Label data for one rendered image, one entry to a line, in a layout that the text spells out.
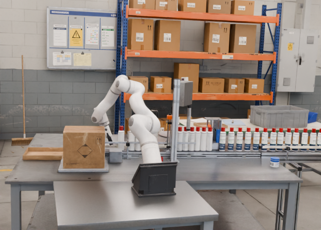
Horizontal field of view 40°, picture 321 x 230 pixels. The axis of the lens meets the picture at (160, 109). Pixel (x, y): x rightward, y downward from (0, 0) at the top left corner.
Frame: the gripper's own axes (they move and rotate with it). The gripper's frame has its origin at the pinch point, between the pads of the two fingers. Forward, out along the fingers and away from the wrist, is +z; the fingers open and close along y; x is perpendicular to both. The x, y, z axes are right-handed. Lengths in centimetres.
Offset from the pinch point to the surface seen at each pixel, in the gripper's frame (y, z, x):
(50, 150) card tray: 12, -7, 51
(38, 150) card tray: 12, -10, 60
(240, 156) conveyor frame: -5, 47, -100
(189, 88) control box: -10, -24, -74
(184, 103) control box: -18, -15, -66
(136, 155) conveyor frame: -5.5, 16.2, -16.5
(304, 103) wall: 490, 170, -370
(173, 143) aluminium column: -17, 13, -48
